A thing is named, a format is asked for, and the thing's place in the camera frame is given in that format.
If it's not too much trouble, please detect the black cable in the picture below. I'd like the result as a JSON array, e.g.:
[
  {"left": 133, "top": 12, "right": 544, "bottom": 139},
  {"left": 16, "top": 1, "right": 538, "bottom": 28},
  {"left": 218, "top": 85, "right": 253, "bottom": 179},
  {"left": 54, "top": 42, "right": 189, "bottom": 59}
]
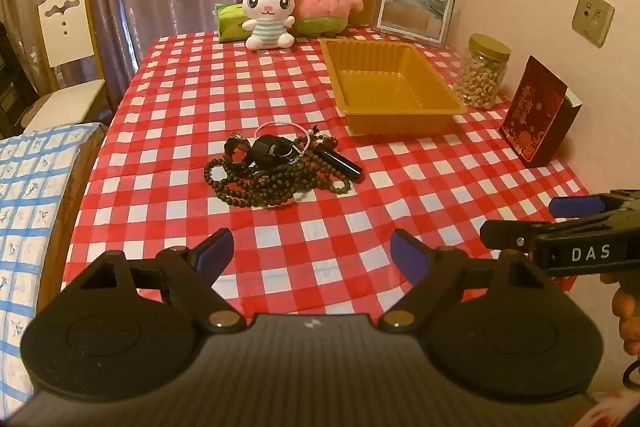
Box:
[{"left": 621, "top": 356, "right": 640, "bottom": 389}]

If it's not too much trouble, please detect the red white checkered tablecloth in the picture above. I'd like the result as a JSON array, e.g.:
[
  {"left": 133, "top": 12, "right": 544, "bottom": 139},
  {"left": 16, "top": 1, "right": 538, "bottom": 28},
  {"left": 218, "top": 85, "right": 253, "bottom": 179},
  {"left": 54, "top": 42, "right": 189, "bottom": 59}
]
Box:
[{"left": 62, "top": 24, "right": 640, "bottom": 323}]

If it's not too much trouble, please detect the person's right hand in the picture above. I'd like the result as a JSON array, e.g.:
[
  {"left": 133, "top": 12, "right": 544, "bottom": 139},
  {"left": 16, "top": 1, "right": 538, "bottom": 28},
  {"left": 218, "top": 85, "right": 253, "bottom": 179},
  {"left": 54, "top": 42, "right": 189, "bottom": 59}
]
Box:
[{"left": 612, "top": 274, "right": 640, "bottom": 358}]

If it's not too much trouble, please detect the blue checkered blanket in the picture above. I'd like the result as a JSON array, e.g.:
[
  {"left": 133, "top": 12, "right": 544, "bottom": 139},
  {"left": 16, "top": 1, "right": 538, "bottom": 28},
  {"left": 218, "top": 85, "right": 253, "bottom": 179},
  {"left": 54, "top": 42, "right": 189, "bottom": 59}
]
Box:
[{"left": 0, "top": 122, "right": 108, "bottom": 418}]

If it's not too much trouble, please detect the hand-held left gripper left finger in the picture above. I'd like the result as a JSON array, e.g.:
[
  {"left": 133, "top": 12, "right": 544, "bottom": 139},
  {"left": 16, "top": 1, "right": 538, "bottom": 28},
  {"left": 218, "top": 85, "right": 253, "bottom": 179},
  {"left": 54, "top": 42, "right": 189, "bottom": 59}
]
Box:
[{"left": 62, "top": 228, "right": 247, "bottom": 334}]

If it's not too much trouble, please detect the pink bead bracelet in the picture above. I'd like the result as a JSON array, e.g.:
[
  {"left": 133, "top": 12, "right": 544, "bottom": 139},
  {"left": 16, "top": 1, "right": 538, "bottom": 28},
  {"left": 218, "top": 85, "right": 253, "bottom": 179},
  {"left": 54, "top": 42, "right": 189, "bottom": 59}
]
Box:
[{"left": 255, "top": 121, "right": 337, "bottom": 154}]

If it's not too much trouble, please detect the wooden bed frame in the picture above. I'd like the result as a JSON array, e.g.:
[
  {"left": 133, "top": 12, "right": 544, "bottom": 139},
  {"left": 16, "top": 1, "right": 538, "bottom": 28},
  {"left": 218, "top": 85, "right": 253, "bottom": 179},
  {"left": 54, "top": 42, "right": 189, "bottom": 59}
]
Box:
[{"left": 37, "top": 124, "right": 110, "bottom": 308}]

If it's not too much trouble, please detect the red printed clothing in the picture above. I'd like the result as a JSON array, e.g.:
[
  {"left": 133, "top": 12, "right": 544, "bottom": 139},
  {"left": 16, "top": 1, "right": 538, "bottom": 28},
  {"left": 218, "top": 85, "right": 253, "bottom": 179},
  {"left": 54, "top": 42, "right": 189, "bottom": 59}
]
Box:
[{"left": 592, "top": 391, "right": 640, "bottom": 427}]

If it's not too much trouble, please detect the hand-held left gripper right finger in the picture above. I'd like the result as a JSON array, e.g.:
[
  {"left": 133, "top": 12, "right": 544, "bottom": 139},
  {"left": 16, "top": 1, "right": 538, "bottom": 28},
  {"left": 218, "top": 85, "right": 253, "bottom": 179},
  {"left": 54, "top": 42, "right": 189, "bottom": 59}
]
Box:
[{"left": 376, "top": 228, "right": 561, "bottom": 334}]

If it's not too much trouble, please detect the glass jar of nuts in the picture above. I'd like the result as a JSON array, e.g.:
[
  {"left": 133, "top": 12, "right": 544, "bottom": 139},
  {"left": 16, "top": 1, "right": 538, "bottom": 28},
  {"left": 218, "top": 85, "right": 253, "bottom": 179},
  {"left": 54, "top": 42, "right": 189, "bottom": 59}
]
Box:
[{"left": 452, "top": 34, "right": 512, "bottom": 110}]

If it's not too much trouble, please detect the white wooden chair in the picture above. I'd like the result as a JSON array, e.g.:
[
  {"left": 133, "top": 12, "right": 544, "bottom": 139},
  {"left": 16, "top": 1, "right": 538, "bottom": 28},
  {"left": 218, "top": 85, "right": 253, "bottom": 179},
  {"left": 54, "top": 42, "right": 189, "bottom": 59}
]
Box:
[{"left": 22, "top": 0, "right": 113, "bottom": 132}]

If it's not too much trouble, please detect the clear picture frame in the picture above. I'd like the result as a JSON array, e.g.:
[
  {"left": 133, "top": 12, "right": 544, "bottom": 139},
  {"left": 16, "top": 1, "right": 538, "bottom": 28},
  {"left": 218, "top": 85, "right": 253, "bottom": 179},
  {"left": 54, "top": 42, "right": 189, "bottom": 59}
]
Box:
[{"left": 371, "top": 0, "right": 457, "bottom": 48}]

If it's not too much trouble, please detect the green tissue box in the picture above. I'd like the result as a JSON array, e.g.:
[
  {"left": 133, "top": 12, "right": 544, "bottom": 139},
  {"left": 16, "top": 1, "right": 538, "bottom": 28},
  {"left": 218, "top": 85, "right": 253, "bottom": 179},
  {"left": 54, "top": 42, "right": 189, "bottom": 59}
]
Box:
[{"left": 215, "top": 2, "right": 251, "bottom": 42}]

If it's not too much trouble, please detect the dark shelf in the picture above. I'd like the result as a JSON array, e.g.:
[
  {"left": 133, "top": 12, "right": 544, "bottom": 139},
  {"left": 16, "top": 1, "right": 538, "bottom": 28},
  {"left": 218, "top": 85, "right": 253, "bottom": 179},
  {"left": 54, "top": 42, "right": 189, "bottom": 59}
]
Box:
[{"left": 0, "top": 22, "right": 40, "bottom": 138}]

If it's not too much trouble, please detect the white bunny plush toy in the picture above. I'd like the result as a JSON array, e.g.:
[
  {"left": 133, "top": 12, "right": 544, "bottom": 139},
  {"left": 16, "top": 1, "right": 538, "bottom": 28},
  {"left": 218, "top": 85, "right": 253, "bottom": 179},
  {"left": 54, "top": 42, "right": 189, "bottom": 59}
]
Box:
[{"left": 242, "top": 0, "right": 298, "bottom": 51}]

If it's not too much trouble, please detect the black smart watch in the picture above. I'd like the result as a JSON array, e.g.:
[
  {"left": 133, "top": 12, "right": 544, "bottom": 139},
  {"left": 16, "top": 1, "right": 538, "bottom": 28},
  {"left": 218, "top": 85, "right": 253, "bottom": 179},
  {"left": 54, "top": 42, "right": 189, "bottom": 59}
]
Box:
[{"left": 248, "top": 134, "right": 297, "bottom": 168}]

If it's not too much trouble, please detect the beige round-port wall socket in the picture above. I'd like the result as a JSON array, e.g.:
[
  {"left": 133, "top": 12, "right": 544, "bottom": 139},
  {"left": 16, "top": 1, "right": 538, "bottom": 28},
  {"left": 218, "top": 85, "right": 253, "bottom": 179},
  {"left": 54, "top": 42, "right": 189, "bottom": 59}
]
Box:
[{"left": 571, "top": 0, "right": 616, "bottom": 48}]

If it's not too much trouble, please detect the dark red gift box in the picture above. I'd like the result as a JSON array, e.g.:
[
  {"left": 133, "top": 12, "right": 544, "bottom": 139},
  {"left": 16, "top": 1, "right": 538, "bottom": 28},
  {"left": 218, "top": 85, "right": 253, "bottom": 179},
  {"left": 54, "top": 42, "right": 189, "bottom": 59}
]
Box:
[{"left": 499, "top": 55, "right": 583, "bottom": 168}]

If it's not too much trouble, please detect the dark wooden bead necklace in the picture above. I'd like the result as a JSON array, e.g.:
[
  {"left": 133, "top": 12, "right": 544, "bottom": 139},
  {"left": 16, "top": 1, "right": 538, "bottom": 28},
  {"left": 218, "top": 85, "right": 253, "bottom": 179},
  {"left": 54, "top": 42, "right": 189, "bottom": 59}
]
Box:
[{"left": 204, "top": 146, "right": 352, "bottom": 208}]

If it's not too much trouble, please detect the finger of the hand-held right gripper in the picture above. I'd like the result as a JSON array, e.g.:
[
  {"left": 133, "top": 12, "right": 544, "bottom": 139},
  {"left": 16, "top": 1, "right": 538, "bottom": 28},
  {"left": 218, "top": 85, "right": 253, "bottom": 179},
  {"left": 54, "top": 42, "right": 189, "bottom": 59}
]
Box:
[
  {"left": 479, "top": 213, "right": 601, "bottom": 254},
  {"left": 548, "top": 189, "right": 640, "bottom": 223}
]

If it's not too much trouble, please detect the yellow plastic tray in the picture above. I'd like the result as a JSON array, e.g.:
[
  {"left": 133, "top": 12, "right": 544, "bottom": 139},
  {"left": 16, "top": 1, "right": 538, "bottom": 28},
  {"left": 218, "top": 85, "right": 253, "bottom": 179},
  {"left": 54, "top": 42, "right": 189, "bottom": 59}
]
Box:
[{"left": 319, "top": 38, "right": 468, "bottom": 136}]

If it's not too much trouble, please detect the black cylinder tube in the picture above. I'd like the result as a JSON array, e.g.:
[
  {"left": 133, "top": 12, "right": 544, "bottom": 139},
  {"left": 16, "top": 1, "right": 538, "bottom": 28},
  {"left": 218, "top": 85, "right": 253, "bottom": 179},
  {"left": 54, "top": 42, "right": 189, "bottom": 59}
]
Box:
[{"left": 314, "top": 147, "right": 364, "bottom": 182}]

